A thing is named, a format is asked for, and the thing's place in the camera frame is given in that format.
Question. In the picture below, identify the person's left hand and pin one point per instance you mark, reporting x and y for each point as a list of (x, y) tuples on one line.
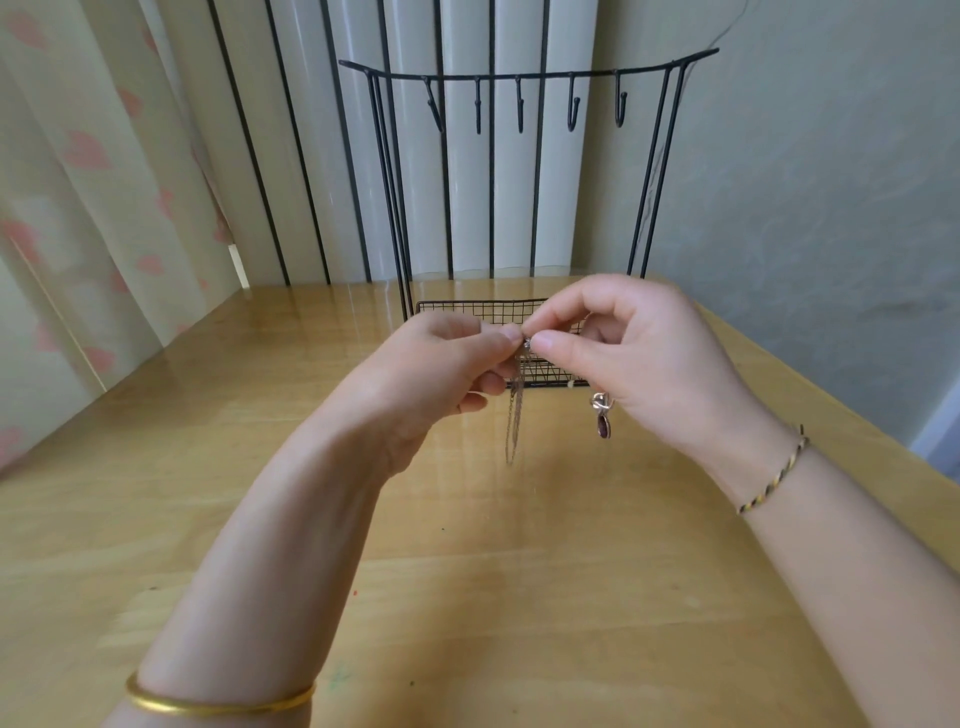
[(413, 383)]

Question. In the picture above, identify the person's right hand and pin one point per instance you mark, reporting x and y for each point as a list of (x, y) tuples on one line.
[(668, 360)]

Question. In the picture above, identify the person's right forearm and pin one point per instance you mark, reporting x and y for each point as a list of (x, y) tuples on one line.
[(870, 608)]

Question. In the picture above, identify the person's left forearm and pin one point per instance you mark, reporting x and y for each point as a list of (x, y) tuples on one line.
[(255, 615)]

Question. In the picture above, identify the white black-striped curtain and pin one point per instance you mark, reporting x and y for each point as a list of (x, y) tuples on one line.
[(338, 158)]

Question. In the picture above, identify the pink floral curtain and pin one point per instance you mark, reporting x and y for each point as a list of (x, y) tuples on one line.
[(75, 225)]

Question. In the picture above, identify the gold bangle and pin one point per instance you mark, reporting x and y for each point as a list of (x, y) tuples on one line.
[(218, 704)]

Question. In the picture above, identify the white door frame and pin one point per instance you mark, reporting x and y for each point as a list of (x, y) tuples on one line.
[(939, 435)]

